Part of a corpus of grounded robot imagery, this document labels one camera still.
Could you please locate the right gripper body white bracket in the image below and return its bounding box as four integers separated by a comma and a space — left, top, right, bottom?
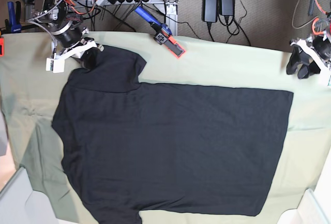
53, 30, 97, 60

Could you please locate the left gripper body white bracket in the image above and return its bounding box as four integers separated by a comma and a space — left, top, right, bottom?
290, 34, 330, 76

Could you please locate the black T-shirt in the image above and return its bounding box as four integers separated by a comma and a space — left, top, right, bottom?
52, 46, 294, 223

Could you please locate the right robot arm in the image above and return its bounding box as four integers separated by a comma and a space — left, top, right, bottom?
28, 0, 103, 73

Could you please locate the blue orange bar clamp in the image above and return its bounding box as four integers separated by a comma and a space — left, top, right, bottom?
135, 6, 186, 58

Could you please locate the blue clamp at left edge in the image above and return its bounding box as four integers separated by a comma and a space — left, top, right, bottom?
5, 1, 22, 34

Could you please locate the black power adapter left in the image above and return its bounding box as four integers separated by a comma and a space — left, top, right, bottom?
202, 0, 218, 23

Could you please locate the white bin right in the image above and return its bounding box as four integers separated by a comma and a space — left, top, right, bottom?
277, 189, 330, 224

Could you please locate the grey bin left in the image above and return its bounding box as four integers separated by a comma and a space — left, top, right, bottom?
1, 168, 58, 223

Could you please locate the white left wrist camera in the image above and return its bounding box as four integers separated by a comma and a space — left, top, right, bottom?
319, 74, 331, 87

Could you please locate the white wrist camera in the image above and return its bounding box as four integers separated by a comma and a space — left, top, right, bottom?
46, 58, 65, 73
319, 74, 331, 87

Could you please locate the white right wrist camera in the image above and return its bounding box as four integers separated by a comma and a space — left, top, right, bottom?
46, 58, 65, 73

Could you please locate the grey floor cable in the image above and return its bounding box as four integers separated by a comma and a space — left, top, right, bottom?
271, 0, 318, 29

